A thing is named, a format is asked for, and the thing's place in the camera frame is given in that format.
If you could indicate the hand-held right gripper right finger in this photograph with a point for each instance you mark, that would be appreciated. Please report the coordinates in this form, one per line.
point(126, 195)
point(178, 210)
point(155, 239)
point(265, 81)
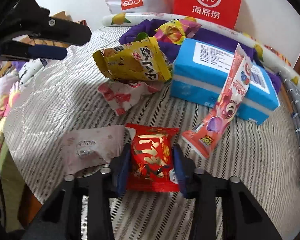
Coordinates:
point(182, 177)

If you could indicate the green snack packet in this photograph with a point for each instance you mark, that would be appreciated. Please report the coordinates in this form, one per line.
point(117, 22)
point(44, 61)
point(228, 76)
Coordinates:
point(141, 36)

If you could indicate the green bedsheet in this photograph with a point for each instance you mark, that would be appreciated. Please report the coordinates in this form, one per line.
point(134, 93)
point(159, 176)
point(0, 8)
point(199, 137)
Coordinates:
point(7, 170)

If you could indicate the red snack packet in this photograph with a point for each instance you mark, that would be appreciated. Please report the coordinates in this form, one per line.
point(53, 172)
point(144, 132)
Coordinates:
point(150, 155)

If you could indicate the pink white gummy packet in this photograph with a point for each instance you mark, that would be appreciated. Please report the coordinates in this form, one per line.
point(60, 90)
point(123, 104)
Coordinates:
point(117, 95)

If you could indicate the yellow snack packet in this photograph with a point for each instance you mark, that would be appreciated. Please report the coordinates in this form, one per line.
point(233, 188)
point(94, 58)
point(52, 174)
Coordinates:
point(130, 62)

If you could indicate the long strawberry candy packet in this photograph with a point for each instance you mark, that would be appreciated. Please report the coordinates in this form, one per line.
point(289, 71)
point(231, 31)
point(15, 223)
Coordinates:
point(222, 115)

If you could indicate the white dotted pillow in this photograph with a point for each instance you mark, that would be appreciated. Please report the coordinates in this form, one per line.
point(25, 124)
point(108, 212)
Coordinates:
point(31, 70)

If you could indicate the striped quilt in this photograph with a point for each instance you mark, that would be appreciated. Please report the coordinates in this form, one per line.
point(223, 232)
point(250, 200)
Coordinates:
point(65, 100)

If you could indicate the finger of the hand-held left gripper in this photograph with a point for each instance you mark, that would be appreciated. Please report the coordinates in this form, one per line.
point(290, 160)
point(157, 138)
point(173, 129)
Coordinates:
point(65, 31)
point(47, 52)

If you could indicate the pink yellow chips packet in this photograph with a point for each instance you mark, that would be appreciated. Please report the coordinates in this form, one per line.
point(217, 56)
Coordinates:
point(172, 33)

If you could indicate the lemon print paper roll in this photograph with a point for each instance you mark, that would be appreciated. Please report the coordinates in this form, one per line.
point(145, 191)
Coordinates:
point(130, 17)

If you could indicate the blue tissue pack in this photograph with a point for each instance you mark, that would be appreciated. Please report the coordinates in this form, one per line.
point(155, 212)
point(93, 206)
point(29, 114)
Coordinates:
point(202, 80)

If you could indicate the pale pink pastry packet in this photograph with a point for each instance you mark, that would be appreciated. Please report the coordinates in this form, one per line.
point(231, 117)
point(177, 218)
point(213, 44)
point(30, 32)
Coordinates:
point(90, 145)

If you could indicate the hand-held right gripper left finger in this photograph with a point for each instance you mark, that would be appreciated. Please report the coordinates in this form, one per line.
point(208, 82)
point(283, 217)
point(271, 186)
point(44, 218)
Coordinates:
point(121, 172)

